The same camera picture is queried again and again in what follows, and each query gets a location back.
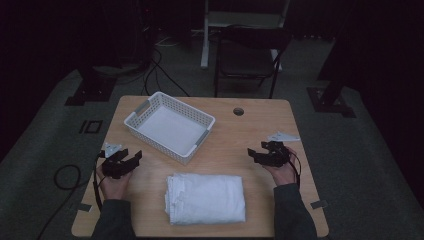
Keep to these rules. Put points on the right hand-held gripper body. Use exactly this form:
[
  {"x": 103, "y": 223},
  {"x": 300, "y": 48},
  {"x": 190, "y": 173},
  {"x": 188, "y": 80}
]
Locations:
[{"x": 277, "y": 156}]

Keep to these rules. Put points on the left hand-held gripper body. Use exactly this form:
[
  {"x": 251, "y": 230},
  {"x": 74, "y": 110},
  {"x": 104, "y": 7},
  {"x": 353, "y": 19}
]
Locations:
[{"x": 113, "y": 168}]

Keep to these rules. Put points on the white perforated plastic basket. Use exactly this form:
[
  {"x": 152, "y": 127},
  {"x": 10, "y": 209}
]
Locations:
[{"x": 170, "y": 128}]

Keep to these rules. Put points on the white cloth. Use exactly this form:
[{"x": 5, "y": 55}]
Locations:
[{"x": 205, "y": 199}]

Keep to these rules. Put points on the person's left hand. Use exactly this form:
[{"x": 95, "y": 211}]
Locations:
[{"x": 115, "y": 186}]

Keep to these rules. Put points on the person's right hand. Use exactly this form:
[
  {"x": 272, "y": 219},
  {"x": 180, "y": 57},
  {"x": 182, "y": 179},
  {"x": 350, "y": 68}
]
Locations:
[{"x": 283, "y": 175}]

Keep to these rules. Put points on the grey tape piece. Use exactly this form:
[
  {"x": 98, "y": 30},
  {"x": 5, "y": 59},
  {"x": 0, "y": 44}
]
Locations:
[
  {"x": 85, "y": 207},
  {"x": 319, "y": 204}
]

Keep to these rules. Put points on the black stand with base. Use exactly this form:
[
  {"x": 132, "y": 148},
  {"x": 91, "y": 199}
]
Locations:
[
  {"x": 90, "y": 91},
  {"x": 331, "y": 101}
]

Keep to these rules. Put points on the black folding chair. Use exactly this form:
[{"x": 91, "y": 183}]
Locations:
[{"x": 248, "y": 63}]

